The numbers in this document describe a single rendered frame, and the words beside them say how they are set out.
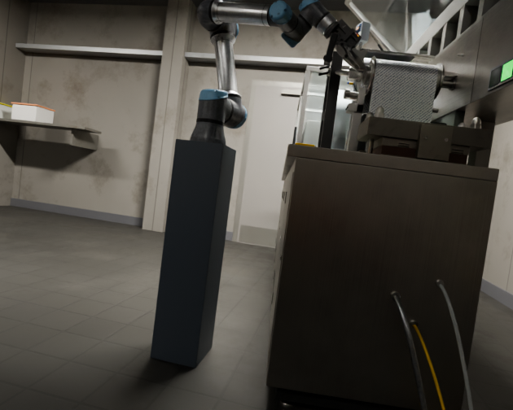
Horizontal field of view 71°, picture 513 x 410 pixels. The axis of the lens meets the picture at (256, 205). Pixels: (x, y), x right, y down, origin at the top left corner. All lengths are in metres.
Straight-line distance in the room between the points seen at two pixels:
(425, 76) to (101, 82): 5.01
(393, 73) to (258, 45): 3.79
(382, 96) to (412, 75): 0.14
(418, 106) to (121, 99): 4.73
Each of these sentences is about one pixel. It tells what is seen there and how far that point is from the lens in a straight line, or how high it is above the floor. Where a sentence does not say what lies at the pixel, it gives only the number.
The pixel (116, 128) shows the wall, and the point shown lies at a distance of 5.69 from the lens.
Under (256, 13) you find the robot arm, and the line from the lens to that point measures 1.56.
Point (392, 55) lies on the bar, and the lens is 1.91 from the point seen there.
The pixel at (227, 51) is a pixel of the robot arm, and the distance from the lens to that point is 1.75.
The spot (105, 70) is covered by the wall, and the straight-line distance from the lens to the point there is 5.99.
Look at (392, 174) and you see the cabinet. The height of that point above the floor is 0.84.
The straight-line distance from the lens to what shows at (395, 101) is 1.53.
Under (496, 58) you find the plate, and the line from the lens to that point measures 1.45.
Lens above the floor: 0.74
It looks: 3 degrees down
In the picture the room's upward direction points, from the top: 7 degrees clockwise
